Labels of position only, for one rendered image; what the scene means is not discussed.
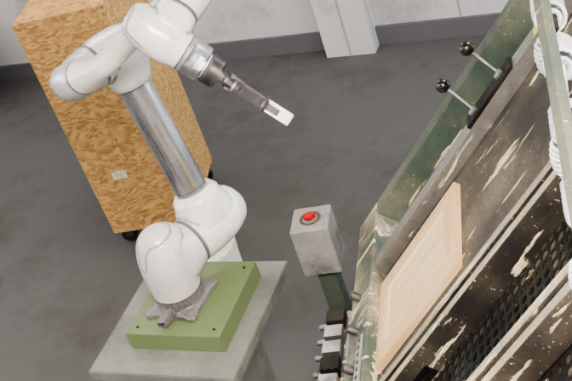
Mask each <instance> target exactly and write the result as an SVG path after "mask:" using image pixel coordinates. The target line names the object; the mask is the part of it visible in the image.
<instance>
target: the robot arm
mask: <svg viewBox="0 0 572 381"><path fill-rule="evenodd" d="M211 2H212V0H153V1H152V2H151V3H150V4H149V3H135V4H134V5H133V6H132V7H131V9H130V10H129V11H128V13H127V14H126V15H125V17H124V19H123V23H117V24H115V25H112V26H108V27H107V28H106V29H104V30H102V31H100V32H99V33H97V34H95V35H94V36H92V37H91V38H90V39H89V40H87V41H86V42H85V43H84V44H83V45H82V46H81V47H79V48H78V49H76V50H75V51H74V52H73V53H72V54H71V55H69V56H68V57H67V58H66V59H65V60H64V61H63V63H62V64H61V65H59V66H58V67H56V68H55V69H54V70H53V72H52V74H51V77H50V81H49V84H50V87H51V89H52V91H53V92H54V94H55V95H56V96H57V98H59V99H61V100H64V101H69V102H74V101H78V100H81V99H84V98H86V97H88V96H90V95H91V94H93V93H95V92H97V91H99V90H101V89H103V88H104V87H106V86H108V87H109V88H110V89H111V90H112V91H113V92H115V93H117V94H119V95H120V97H121V98H122V100H123V103H124V104H125V105H126V107H127V109H128V111H129V113H130V115H131V117H133V119H134V122H135V124H136V125H137V127H138V129H139V130H140V132H141V134H142V136H143V137H144V139H145V141H146V143H147V144H148V146H149V148H150V150H151V151H152V154H153V155H154V156H155V158H156V160H157V163H158V164H159V166H160V168H161V169H162V170H163V173H164V175H165V177H166V178H167V180H168V182H169V183H170V185H171V187H172V189H173V190H174V193H175V196H174V203H173V206H174V212H175V217H176V221H175V222H174V223H170V222H157V223H155V224H152V225H149V226H147V227H146V228H145V229H144V230H143V231H142V232H141V233H140V235H139V236H138V238H137V241H136V247H135V251H136V259H137V263H138V266H139V269H140V273H141V274H142V277H143V279H144V281H145V283H146V285H147V287H148V289H149V290H150V292H151V293H152V295H153V297H154V299H155V302H154V303H153V305H152V306H151V308H150V309H149V310H148V311H147V312H146V317H147V319H155V318H159V320H158V323H157V324H158V325H159V326H160V327H161V328H166V327H167V326H168V325H169V324H170V323H171V322H172V321H173V320H179V321H187V322H190V323H193V322H195V321H197V319H198V316H199V313H200V311H201V310H202V308H203V306H204V305H205V303H206V301H207V300H208V298H209V296H210V294H211V293H212V292H213V290H214V289H215V288H216V287H217V286H218V285H219V282H218V279H217V278H201V277H200V275H199V274H200V272H201V270H202V269H203V267H204V265H205V263H206V261H207V260H208V259H210V258H211V257H212V256H214V255H215V254H216V253H218V252H219V251H220V250H221V249H222V248H223V247H224V246H225V245H226V244H227V243H228V242H229V241H230V240H231V239H232V238H233V237H234V236H235V235H236V234H237V233H238V231H239V230H240V228H241V226H242V225H243V222H244V220H245V218H246V214H247V208H246V203H245V201H244V199H243V197H242V196H241V195H240V194H239V193H238V192H237V191H236V190H234V189H233V188H231V187H229V186H226V185H218V184H217V182H216V181H214V180H212V179H207V178H204V177H203V175H202V173H201V171H200V169H199V167H198V165H197V164H196V162H195V160H194V158H193V156H192V154H191V152H190V151H189V149H188V147H187V146H186V143H185V141H184V140H183V138H182V137H181V135H180V132H179V130H178V128H177V127H176V126H175V124H174V121H173V119H172V117H171V116H170V114H169V112H168V110H167V108H166V106H165V104H164V103H163V101H162V99H161V97H160V95H159V93H158V91H157V90H156V88H155V86H154V84H153V82H152V80H151V78H150V77H151V75H152V69H151V65H150V58H151V59H153V60H155V61H156V62H158V63H160V64H163V65H168V66H170V67H172V68H174V69H175V70H176V71H178V72H180V73H181V74H183V75H186V76H188V77H189V78H191V80H195V79H196V78H197V77H198V81H199V82H201V83H203V84H204V85H206V86H208V87H209V88H211V87H213V86H214V84H215V83H216V81H219V82H221V83H222V85H221V86H222V88H224V89H225V90H227V91H231V92H232V93H234V94H235V95H239V96H241V97H242V98H244V99H246V100H247V101H249V102H250V103H252V104H253V105H256V106H257V107H259V108H260V109H261V110H260V112H263V111H264V112H266V113H267V114H269V115H271V116H272V117H274V118H276V119H277V120H278V121H280V122H282V123H283V124H285V125H286V126H288V125H289V123H290V121H291V120H292V118H293V117H294V115H293V114H292V113H290V112H289V111H287V110H285V109H284V108H283V107H281V106H280V105H278V104H276V103H275V102H273V101H272V100H269V99H270V98H271V97H270V96H267V98H266V97H265V96H264V95H262V94H260V93H258V92H257V91H255V90H254V89H252V88H251V87H250V86H248V85H247V84H245V82H244V81H243V80H241V79H240V78H238V77H237V76H236V75H235V74H234V73H232V72H230V73H229V74H228V73H226V72H225V71H224V69H225V67H226V64H227V61H226V60H225V59H223V58H222V57H220V56H219V55H218V54H212V53H213V48H212V47H210V46H209V45H208V44H207V43H205V42H203V41H201V40H200V39H198V37H194V36H193V35H192V31H193V28H194V26H195V25H196V23H197V21H198V20H199V19H200V17H201V16H202V15H203V14H204V12H205V11H206V9H207V8H208V6H209V5H210V3H211Z"/></svg>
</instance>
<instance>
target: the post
mask: <svg viewBox="0 0 572 381"><path fill-rule="evenodd" d="M317 276H318V278H319V281H320V283H321V286H322V289H323V292H324V295H325V298H326V300H327V302H328V305H329V309H330V310H339V309H345V311H346V315H347V311H348V310H352V302H351V300H350V298H349V294H348V292H347V289H346V284H345V283H344V280H343V277H342V274H341V272H337V273H330V274H324V275H317Z"/></svg>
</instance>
